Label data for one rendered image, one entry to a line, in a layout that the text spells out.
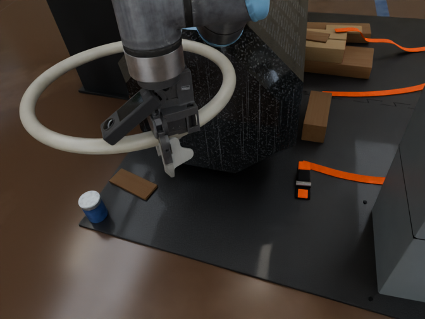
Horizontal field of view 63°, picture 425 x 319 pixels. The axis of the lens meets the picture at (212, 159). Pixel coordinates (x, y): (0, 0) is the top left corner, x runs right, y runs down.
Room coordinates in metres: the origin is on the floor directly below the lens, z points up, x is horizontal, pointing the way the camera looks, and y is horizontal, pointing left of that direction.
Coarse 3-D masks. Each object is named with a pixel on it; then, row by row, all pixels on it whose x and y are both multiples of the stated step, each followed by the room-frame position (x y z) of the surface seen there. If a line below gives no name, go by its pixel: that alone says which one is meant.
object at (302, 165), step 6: (300, 162) 1.14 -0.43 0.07; (306, 162) 1.13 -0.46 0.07; (300, 168) 1.11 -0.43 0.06; (306, 168) 1.10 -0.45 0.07; (300, 174) 1.08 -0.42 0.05; (306, 174) 1.07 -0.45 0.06; (300, 180) 1.05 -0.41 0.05; (306, 180) 1.04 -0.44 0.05; (300, 186) 1.03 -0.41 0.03; (306, 186) 1.02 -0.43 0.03; (300, 192) 0.99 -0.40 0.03; (306, 192) 0.98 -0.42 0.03; (300, 198) 0.96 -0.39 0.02; (306, 198) 0.95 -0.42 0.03
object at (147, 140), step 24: (96, 48) 0.90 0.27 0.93; (120, 48) 0.91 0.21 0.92; (192, 48) 0.85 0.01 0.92; (48, 72) 0.78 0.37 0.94; (24, 96) 0.67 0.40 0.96; (216, 96) 0.58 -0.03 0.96; (24, 120) 0.58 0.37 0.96; (48, 144) 0.50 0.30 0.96; (72, 144) 0.48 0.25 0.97; (96, 144) 0.47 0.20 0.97; (120, 144) 0.46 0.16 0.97; (144, 144) 0.46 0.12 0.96
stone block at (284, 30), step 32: (288, 0) 1.55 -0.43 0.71; (192, 32) 1.21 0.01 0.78; (256, 32) 1.17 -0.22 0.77; (288, 32) 1.32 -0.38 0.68; (192, 64) 1.18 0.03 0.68; (256, 64) 1.11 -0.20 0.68; (288, 64) 1.13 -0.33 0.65; (256, 96) 1.08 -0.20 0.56; (288, 96) 1.06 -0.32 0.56; (224, 128) 1.13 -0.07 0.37; (256, 128) 1.08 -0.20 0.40; (288, 128) 1.07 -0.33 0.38; (192, 160) 1.21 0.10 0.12; (224, 160) 1.14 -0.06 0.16; (256, 160) 1.08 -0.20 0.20
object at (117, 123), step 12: (144, 96) 0.48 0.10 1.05; (156, 96) 0.48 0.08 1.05; (120, 108) 0.49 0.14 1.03; (132, 108) 0.47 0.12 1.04; (144, 108) 0.46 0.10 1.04; (156, 108) 0.46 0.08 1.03; (108, 120) 0.47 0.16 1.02; (120, 120) 0.45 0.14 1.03; (132, 120) 0.45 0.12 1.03; (108, 132) 0.44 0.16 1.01; (120, 132) 0.44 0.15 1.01
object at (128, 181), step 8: (120, 176) 1.25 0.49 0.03; (128, 176) 1.24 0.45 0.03; (136, 176) 1.23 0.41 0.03; (120, 184) 1.19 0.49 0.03; (128, 184) 1.18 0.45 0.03; (136, 184) 1.18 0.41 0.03; (144, 184) 1.17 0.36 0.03; (152, 184) 1.16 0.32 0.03; (136, 192) 1.12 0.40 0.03; (144, 192) 1.11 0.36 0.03
